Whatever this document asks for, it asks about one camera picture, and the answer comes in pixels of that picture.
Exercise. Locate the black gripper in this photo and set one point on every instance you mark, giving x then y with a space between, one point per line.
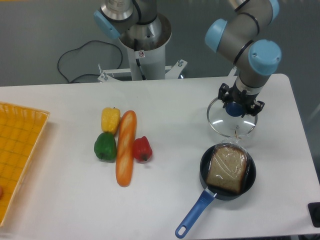
251 107

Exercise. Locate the glass pot lid blue knob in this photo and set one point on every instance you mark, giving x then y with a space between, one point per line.
226 125

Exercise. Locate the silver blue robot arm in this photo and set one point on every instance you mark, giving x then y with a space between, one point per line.
234 40

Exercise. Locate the bagged bread slice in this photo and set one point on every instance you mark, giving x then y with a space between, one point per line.
229 166

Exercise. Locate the red bell pepper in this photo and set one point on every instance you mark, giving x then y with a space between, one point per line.
142 150

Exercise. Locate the orange baguette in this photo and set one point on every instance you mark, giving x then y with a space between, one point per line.
124 158

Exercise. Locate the black device at table edge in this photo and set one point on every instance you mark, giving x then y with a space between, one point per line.
314 212

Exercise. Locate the yellow bell pepper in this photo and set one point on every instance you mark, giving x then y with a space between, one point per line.
110 120

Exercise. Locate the green bell pepper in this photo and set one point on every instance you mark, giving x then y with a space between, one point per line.
105 147

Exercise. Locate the yellow woven basket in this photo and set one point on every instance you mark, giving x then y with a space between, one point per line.
21 128

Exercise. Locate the white pedestal base frame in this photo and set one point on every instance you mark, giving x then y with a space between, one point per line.
156 70

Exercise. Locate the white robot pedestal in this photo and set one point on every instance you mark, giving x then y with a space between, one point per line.
147 43

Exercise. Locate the dark frying pan blue handle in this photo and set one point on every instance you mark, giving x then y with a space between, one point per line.
209 194

